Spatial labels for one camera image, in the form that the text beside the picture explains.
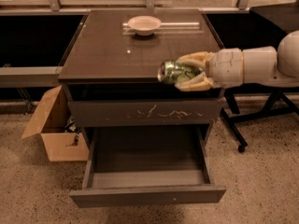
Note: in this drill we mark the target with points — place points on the metal window railing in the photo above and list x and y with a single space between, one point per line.
50 75

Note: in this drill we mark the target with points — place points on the grey drawer cabinet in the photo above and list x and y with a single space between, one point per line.
106 43

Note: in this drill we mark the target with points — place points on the open grey middle drawer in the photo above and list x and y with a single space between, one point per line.
146 166

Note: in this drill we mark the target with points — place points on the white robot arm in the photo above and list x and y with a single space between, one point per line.
272 67

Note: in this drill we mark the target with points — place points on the green soda can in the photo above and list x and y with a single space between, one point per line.
171 72

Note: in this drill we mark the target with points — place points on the white bowl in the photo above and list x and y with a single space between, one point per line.
144 25

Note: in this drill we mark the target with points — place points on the closed grey top drawer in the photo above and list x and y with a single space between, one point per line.
145 113

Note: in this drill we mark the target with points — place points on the open cardboard box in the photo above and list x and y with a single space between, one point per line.
49 121

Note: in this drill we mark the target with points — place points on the dark side table top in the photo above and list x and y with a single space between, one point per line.
284 16

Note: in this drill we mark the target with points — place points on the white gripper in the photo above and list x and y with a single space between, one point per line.
226 66

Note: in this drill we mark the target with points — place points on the black wheeled stand base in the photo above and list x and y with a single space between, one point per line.
247 107

